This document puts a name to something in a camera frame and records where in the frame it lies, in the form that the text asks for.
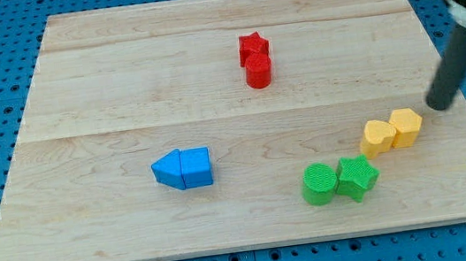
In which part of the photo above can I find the yellow hexagon block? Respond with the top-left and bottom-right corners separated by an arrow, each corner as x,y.
388,108 -> 423,149

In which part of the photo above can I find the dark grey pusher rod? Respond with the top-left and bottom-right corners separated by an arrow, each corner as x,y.
425,24 -> 466,111

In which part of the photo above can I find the yellow heart block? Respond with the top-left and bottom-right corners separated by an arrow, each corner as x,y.
360,120 -> 397,159

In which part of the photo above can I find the red cylinder block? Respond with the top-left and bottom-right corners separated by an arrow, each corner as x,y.
245,53 -> 272,89

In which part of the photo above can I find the blue triangle block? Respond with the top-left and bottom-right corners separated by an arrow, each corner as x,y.
151,149 -> 186,190

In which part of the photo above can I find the red star block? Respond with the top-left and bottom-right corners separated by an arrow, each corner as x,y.
238,31 -> 270,68

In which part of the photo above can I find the green cylinder block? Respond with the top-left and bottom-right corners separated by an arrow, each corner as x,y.
302,163 -> 338,206

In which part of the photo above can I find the wooden board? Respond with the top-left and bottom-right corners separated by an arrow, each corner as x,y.
0,0 -> 466,261

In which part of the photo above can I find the green star block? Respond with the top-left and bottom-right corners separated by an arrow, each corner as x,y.
336,155 -> 380,203

